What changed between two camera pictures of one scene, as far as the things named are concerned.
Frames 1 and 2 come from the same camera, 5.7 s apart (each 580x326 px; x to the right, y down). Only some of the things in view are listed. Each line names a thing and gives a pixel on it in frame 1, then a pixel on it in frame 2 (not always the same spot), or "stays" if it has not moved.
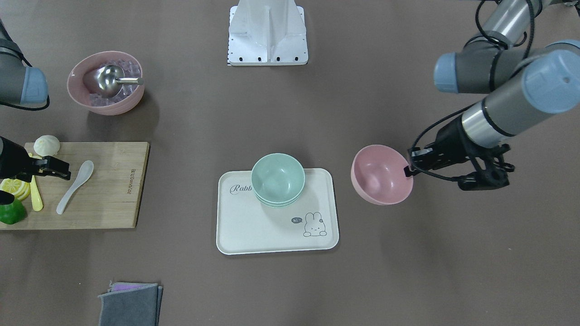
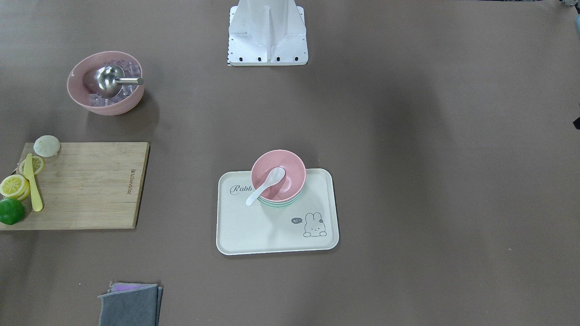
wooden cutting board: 109,198 stays
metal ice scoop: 109,79 stays
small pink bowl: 378,174 to 291,185
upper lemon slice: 21,189 stays
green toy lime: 13,213 stays
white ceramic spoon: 85,172 to 275,174
